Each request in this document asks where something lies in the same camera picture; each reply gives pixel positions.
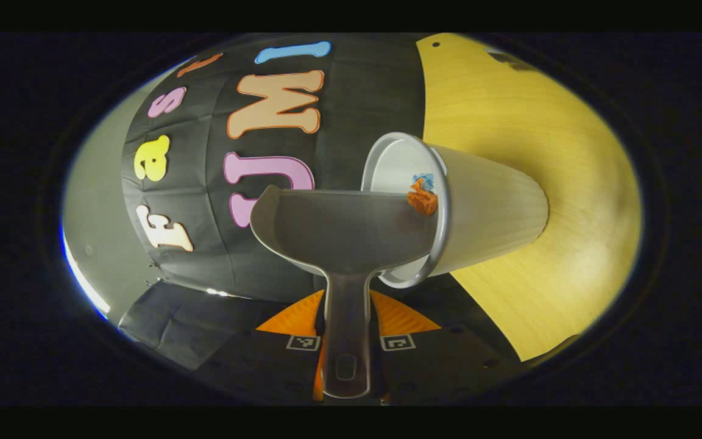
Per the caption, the black backdrop cloth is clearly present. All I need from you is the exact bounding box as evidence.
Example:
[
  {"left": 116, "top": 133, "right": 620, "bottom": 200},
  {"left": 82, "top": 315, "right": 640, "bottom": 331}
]
[{"left": 118, "top": 34, "right": 522, "bottom": 373}]

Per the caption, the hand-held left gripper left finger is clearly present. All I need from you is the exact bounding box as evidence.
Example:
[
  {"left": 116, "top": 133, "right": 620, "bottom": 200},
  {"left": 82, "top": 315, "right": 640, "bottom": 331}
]
[{"left": 196, "top": 290, "right": 328, "bottom": 406}]

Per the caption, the white ribbed garbage bin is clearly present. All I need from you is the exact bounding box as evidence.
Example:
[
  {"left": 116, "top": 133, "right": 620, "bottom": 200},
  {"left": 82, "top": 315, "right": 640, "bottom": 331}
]
[{"left": 361, "top": 132, "right": 550, "bottom": 290}]

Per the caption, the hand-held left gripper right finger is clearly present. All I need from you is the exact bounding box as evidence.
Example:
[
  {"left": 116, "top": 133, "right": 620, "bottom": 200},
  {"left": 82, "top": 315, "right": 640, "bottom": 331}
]
[{"left": 368, "top": 290, "right": 522, "bottom": 406}]

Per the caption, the wooden desktop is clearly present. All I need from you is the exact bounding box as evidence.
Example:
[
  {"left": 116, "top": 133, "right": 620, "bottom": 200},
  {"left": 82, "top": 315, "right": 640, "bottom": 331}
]
[{"left": 415, "top": 33, "right": 643, "bottom": 363}]

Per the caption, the grey dustpan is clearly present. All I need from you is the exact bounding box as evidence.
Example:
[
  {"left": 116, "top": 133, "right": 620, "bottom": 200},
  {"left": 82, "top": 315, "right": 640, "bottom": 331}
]
[{"left": 249, "top": 185, "right": 443, "bottom": 400}]

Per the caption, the orange paper scrap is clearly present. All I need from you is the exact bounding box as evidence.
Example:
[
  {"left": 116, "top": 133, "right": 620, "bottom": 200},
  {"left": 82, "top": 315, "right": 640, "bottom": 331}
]
[{"left": 406, "top": 178, "right": 439, "bottom": 216}]

